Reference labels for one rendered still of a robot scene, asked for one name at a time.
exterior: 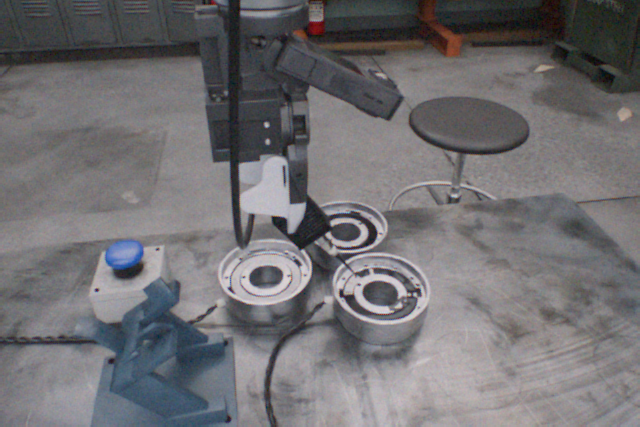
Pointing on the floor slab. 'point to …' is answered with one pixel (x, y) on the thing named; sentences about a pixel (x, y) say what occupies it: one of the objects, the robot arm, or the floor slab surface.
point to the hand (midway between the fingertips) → (295, 212)
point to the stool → (464, 136)
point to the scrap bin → (602, 17)
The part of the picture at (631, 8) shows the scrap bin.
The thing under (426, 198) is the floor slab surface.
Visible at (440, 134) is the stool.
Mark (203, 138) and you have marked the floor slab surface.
